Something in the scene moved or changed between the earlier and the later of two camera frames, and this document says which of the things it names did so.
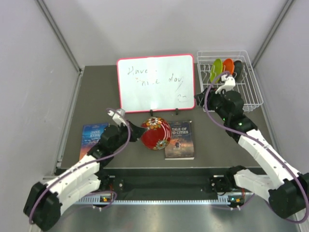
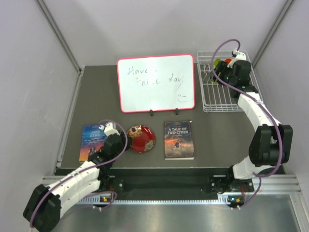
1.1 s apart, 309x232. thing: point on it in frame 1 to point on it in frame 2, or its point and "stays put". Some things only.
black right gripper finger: x=200 y=98 to x=220 y=69
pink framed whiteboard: x=156 y=83 stays put
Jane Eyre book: x=91 y=135 stays put
